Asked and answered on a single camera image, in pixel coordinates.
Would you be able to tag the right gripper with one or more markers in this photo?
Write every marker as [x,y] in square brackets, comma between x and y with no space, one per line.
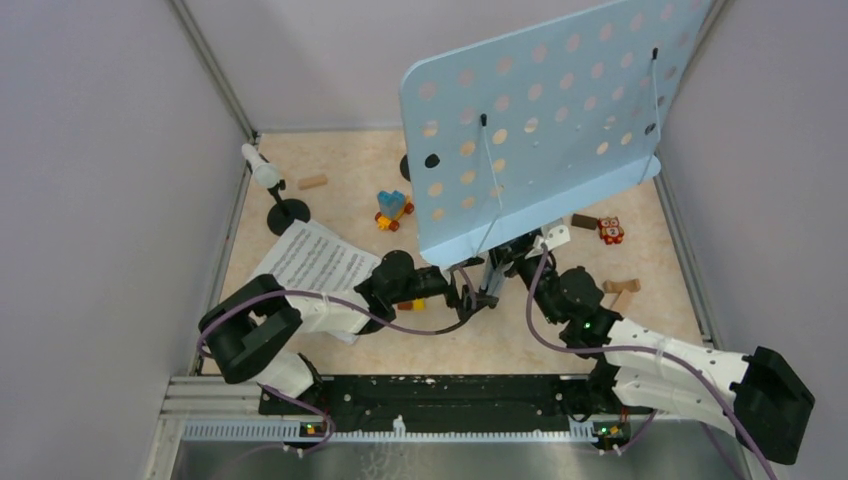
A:
[516,250]

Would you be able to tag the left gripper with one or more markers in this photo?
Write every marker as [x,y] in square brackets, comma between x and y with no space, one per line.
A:
[468,302]

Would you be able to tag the light blue music stand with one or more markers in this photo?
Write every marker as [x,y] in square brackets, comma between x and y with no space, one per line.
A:
[510,134]

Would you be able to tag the sheet music page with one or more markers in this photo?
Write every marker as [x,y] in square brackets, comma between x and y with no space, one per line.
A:
[310,257]

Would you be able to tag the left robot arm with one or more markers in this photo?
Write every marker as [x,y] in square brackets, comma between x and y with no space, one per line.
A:
[245,335]

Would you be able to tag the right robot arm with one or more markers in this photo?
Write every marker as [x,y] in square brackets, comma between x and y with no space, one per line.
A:
[758,398]

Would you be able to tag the dark brown block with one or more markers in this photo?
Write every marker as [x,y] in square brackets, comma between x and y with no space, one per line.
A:
[584,221]

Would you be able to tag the red owl toy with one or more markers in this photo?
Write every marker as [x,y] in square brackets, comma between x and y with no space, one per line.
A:
[610,230]

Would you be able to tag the tan wooden block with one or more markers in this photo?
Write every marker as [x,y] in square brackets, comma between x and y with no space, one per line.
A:
[617,287]
[622,302]

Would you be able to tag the tan wooden block right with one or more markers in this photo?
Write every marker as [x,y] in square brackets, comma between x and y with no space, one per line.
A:
[622,302]

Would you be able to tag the blue toy train block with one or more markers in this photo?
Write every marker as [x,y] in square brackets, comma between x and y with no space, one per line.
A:
[392,206]

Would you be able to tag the blue microphone on stand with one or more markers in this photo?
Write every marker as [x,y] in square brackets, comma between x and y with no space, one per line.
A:
[404,168]

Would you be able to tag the light wooden block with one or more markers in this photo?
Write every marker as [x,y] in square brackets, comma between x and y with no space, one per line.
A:
[313,181]

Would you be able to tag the white microphone on stand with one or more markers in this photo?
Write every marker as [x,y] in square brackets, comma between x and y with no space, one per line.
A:
[285,211]

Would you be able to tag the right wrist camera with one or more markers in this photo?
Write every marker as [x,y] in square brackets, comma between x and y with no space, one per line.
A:
[550,236]

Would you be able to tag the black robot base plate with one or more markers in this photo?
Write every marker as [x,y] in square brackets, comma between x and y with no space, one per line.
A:
[454,403]

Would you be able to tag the aluminium frame rail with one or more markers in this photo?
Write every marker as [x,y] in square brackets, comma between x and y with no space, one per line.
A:
[205,124]

